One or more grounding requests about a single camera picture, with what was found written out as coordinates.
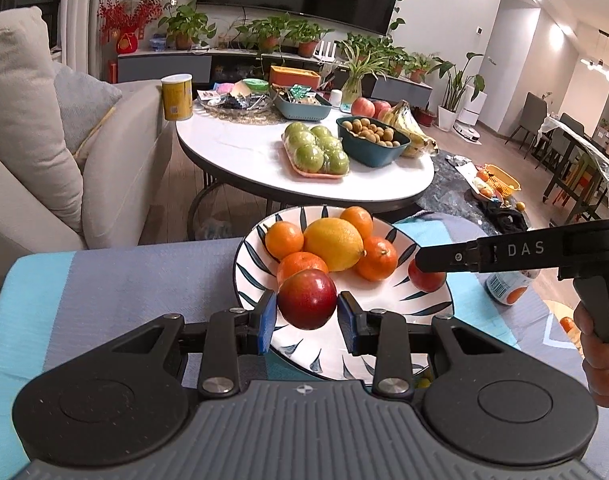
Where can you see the dining table with chairs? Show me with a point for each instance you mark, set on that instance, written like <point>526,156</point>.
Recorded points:
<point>579,165</point>

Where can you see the tall plant white pot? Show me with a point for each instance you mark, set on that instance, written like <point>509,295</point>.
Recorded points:
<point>456,83</point>

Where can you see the black cloth on marble table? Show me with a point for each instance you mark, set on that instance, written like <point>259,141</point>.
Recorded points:
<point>505,219</point>

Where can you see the white round coffee table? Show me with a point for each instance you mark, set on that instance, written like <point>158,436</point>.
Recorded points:
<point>250,156</point>

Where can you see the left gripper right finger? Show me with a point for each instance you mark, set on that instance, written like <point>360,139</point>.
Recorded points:
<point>385,335</point>

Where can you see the yellow lemon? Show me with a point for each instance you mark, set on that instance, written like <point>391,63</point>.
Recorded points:
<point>336,241</point>

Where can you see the red flower arrangement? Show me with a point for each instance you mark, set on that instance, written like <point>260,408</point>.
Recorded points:
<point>122,21</point>

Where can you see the yellow tin can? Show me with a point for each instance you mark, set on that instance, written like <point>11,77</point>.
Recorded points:
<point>177,96</point>

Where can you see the potted green plant left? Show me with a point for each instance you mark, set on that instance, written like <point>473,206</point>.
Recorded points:
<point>188,27</point>

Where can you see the beige sofa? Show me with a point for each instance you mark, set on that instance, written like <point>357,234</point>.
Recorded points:
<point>121,175</point>

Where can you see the small orange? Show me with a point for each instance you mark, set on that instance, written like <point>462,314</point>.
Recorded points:
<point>283,239</point>

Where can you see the banana bunch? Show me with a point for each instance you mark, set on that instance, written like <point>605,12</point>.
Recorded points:
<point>400,117</point>

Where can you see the person's right hand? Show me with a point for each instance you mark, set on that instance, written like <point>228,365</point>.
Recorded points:
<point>596,361</point>

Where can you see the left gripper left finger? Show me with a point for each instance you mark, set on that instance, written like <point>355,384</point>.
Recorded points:
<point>227,336</point>

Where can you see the large orange mandarin front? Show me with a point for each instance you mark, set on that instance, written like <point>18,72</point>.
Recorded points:
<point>379,260</point>

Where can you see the yellow bowl of oranges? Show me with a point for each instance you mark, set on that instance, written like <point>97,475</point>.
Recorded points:
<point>499,180</point>

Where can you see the striped white ceramic bowl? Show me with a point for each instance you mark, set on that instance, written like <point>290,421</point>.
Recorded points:
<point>322,352</point>

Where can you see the teal snack basket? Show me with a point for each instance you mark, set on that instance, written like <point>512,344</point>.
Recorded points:
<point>300,112</point>

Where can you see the dark marble round table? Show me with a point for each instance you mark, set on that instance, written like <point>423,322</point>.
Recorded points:
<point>450,193</point>

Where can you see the red plum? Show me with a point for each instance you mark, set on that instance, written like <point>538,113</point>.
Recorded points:
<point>425,281</point>
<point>307,300</point>

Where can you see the robot vacuum dock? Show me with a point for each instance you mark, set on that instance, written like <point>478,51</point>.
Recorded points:
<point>469,112</point>

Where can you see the grey throw pillow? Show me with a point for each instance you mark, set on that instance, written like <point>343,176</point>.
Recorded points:
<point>85,103</point>

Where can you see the teal bowl of longans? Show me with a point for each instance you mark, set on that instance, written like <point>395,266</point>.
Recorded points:
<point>370,141</point>

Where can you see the red apple on table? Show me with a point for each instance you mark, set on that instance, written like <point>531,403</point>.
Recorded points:
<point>363,107</point>

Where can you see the grey tv console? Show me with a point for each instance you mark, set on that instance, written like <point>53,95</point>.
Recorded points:
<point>213,66</point>

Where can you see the orange fruit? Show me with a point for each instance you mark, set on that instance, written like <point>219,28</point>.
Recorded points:
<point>360,218</point>

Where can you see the vitamin jar white lid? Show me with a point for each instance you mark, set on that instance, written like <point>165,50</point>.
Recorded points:
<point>508,287</point>

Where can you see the orange box on table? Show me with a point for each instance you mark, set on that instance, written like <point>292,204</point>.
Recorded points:
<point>284,76</point>

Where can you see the glass snack plate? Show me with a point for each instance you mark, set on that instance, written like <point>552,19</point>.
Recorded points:
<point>234,105</point>

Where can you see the glass vase with plant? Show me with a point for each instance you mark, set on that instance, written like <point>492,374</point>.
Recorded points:
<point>359,63</point>

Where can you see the tray of green apples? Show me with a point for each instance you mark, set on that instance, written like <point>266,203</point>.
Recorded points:
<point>314,151</point>

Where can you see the beige back cushion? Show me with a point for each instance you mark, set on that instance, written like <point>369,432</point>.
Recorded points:
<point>32,138</point>

